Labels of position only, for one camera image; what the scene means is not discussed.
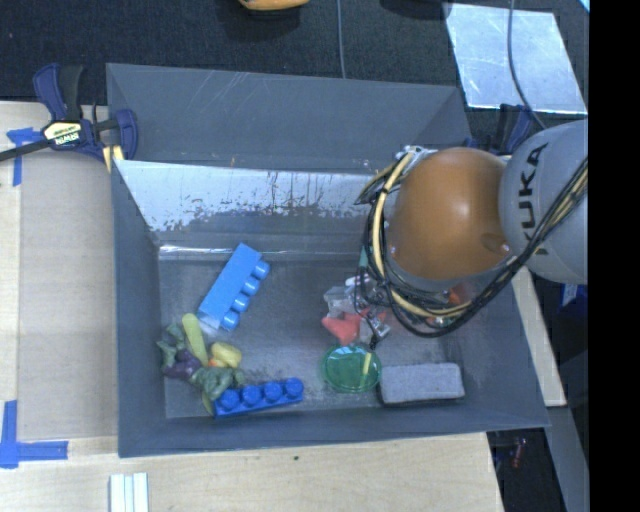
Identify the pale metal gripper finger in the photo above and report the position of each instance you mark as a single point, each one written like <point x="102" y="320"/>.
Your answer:
<point x="381" y="329"/>
<point x="340" y="300"/>

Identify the red toy figure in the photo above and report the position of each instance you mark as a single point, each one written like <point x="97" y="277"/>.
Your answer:
<point x="342" y="327"/>

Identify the grey sponge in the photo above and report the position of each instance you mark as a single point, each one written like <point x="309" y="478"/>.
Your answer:
<point x="422" y="384"/>

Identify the light blue toy brick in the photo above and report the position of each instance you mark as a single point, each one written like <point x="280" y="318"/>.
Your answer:
<point x="232" y="285"/>

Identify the dark blue toy brick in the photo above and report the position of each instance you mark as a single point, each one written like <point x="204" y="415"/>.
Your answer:
<point x="260" y="396"/>

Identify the yellow toy pepper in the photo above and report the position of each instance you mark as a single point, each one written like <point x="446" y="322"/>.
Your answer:
<point x="226" y="354"/>

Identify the green leafy toy vegetable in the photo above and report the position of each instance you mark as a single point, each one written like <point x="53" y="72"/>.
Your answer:
<point x="170" y="342"/>
<point x="217" y="382"/>

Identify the yellow-green long toy vegetable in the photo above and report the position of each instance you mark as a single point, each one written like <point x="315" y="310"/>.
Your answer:
<point x="195" y="337"/>

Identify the purple toy grapes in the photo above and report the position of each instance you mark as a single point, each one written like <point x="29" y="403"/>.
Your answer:
<point x="181" y="365"/>

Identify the grey metal bin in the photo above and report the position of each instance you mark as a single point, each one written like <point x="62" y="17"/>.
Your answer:
<point x="280" y="125"/>

